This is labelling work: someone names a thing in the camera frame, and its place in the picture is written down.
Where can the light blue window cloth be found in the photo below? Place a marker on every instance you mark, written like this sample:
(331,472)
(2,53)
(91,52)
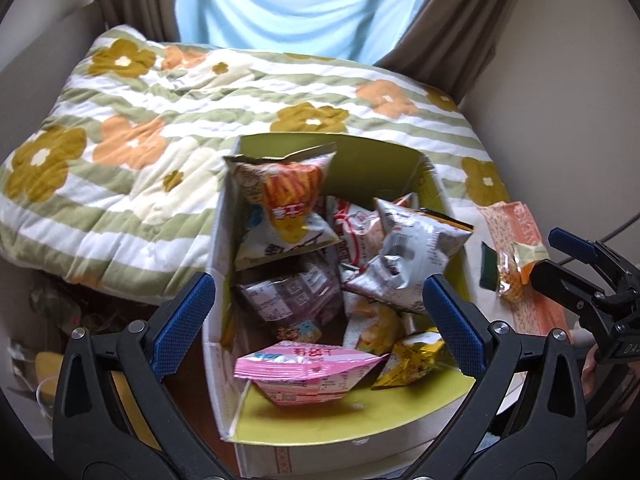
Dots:
(363,31)

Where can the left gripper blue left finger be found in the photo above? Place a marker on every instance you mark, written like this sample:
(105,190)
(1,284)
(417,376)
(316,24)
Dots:
(176,323)

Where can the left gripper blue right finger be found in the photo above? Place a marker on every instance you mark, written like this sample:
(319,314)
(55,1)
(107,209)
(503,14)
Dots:
(460,323)

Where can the red white snack bag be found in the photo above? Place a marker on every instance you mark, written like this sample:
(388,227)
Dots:
(359,229)

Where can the white potato chip bag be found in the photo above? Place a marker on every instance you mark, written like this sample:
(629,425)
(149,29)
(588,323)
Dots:
(372,327)

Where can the pink snack bag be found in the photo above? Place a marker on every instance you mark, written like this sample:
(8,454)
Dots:
(292,373)

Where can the floral striped quilt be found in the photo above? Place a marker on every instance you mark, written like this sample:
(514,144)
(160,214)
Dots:
(117,188)

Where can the yellow black snack bag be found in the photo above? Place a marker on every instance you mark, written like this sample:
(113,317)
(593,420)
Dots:
(413,358)

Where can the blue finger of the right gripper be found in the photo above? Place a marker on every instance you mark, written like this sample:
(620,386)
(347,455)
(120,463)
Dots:
(562,286)
(574,247)

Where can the small yellow candy packet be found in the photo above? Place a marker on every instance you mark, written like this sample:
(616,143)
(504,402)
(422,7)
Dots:
(515,264)

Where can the grey headboard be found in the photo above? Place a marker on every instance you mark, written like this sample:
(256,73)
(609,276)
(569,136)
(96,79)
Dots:
(31,83)

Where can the purple snack bag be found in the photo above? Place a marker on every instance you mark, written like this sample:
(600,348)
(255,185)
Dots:
(294,298)

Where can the silver barcode snack bag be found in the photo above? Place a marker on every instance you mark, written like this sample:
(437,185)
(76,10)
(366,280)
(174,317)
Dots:
(417,243)

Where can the brown right curtain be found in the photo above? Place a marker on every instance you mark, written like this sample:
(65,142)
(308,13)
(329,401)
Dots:
(449,43)

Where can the orange fries snack bag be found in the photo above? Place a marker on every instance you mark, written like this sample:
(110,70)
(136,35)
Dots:
(285,190)

